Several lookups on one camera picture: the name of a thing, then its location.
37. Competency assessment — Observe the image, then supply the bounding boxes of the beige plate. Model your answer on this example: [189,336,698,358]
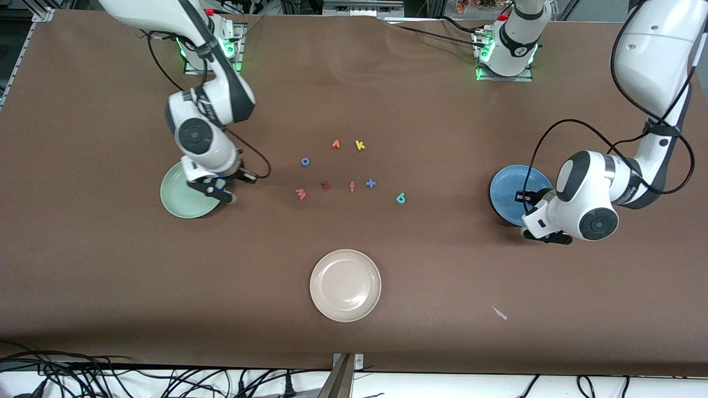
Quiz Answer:
[309,249,382,323]

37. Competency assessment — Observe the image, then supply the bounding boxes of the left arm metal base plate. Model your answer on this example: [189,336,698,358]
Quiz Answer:
[473,28,535,83]

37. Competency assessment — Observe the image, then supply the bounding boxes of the aluminium frame rail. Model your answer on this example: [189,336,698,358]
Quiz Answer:
[322,0,405,18]

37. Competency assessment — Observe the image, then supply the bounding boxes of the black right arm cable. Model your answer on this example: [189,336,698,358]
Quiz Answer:
[145,30,272,180]

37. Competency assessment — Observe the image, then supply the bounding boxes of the black cables behind table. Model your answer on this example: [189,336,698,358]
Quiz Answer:
[382,14,490,45]

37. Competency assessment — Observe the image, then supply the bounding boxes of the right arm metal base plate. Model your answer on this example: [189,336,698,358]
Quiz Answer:
[184,22,247,76]

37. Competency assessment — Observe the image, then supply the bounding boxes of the metal table edge bracket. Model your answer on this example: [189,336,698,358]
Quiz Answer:
[317,353,365,398]

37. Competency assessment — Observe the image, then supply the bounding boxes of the green plate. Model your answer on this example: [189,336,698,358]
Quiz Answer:
[160,160,222,219]

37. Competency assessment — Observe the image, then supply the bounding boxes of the blue plate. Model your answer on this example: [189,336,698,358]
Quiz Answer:
[490,165,554,227]

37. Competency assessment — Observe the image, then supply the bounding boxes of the black floor cables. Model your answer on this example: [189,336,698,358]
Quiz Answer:
[514,375,631,398]

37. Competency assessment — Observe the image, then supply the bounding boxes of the black floor cable bundle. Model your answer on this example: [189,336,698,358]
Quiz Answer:
[0,342,313,398]

